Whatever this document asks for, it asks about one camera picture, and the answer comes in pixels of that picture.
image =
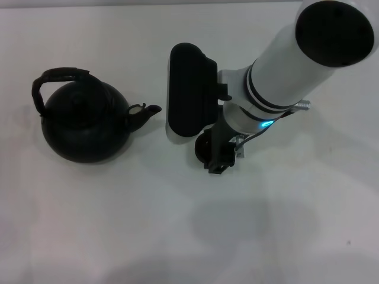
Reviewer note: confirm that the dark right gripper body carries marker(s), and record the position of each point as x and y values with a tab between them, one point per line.
222	145

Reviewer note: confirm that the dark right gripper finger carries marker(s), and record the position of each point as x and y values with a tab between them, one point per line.
217	169

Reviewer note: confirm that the small dark round teacup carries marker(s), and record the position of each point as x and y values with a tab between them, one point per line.
201	148

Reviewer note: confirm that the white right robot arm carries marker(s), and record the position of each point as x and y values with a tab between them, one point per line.
284	71

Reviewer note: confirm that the silver metal plug connector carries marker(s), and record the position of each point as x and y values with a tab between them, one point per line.
239	145

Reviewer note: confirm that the black right wrist camera housing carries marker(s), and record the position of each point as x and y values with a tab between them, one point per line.
189	91

